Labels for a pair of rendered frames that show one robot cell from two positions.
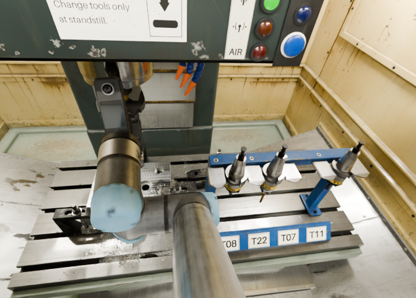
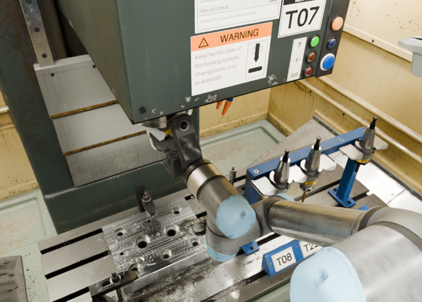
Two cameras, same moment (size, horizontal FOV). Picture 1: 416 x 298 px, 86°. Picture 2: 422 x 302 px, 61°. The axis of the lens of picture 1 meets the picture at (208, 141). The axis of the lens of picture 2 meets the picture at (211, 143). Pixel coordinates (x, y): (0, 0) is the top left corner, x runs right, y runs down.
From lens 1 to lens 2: 0.46 m
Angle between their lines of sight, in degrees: 14
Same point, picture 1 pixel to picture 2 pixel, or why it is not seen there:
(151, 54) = (243, 90)
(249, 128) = (232, 139)
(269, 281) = not seen: hidden behind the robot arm
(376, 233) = (408, 206)
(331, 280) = not seen: hidden behind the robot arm
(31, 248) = not seen: outside the picture
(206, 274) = (343, 210)
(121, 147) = (212, 170)
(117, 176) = (228, 191)
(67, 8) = (201, 75)
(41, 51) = (177, 107)
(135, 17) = (238, 70)
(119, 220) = (246, 221)
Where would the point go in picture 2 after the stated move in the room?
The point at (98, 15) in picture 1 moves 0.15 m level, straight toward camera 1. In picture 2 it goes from (218, 75) to (287, 110)
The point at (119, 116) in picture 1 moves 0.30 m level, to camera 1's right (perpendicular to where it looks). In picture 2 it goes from (194, 147) to (318, 126)
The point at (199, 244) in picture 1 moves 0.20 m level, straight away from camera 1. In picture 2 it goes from (319, 208) to (275, 142)
